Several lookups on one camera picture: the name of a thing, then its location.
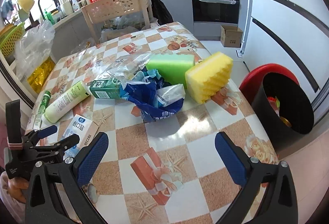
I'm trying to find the large clear plastic bag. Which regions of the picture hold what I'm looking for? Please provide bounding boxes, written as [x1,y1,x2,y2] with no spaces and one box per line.
[13,20,56,81]

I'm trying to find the black kitchen faucet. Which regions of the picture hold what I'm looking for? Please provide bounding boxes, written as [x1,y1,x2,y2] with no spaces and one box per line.
[38,0,62,20]

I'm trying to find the white mop pole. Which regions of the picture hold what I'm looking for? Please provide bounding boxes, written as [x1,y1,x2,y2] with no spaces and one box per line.
[236,0,255,58]

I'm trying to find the small green carton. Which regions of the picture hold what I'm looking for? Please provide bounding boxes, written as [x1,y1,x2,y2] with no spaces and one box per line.
[89,78,123,99]

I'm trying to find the blue plastic bag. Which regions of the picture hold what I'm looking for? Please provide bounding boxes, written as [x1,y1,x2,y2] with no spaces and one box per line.
[120,69,186,122]

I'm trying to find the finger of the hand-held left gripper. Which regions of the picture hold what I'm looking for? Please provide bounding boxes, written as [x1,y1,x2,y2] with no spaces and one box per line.
[24,125,58,144]
[34,133,80,157]

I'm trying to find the green dish soap bottle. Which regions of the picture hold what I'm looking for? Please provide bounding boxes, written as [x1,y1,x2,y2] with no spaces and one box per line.
[44,8,54,25]

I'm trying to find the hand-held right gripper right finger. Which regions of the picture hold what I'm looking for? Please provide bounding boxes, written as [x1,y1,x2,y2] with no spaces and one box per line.
[214,132,299,224]

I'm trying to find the open cardboard box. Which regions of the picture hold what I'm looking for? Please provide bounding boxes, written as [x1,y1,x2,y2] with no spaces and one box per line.
[220,25,243,47]

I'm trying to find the black trash bin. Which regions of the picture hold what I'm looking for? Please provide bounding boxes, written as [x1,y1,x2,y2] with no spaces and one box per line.
[250,72,315,156]

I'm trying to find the green sponge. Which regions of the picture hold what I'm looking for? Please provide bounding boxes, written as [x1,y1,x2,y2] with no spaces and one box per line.
[145,53,195,89]

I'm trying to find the white refrigerator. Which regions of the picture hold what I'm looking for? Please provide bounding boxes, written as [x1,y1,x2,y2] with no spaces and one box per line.
[242,0,329,111]

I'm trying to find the green plastic basket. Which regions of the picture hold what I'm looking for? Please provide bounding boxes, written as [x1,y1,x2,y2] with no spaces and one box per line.
[0,22,26,57]

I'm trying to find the green toothpaste tube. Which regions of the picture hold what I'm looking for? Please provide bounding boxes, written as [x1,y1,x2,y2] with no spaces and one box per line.
[33,90,52,130]

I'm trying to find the small cardboard bandage box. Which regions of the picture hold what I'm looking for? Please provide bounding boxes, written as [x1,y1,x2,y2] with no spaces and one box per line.
[63,113,100,160]

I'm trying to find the beige plastic storage rack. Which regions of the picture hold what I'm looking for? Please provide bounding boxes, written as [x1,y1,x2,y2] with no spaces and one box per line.
[80,0,152,43]

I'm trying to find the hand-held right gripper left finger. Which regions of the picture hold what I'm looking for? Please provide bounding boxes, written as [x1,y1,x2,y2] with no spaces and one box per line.
[25,132,109,224]

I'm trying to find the red plastic stool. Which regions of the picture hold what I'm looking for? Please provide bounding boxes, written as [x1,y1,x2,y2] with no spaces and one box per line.
[239,63,300,98]

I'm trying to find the black cloth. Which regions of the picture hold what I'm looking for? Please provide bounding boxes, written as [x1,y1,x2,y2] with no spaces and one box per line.
[148,0,174,25]

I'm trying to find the yellow wavy sponge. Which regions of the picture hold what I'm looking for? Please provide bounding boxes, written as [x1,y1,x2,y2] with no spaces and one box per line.
[184,51,234,105]

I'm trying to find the crumpled clear plastic bags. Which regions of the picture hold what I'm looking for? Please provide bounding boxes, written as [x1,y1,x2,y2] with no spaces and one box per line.
[103,15,155,34]

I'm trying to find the gold foil bag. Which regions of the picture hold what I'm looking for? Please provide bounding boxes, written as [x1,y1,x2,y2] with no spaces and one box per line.
[27,57,56,93]

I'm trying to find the white green lotion bottle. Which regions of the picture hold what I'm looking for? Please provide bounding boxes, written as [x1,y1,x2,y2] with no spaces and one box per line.
[42,80,91,123]

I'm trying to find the yellow plastic cup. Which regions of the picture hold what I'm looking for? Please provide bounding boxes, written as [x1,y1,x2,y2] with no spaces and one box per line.
[17,0,35,11]

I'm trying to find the clear plastic wrap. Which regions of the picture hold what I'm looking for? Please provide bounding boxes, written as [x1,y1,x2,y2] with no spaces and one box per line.
[96,53,153,86]

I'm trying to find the black built-in oven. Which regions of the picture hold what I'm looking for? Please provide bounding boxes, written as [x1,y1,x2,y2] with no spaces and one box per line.
[191,0,241,25]

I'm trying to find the person's left hand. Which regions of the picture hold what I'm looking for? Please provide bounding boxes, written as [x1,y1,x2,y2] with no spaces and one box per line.
[6,178,29,202]

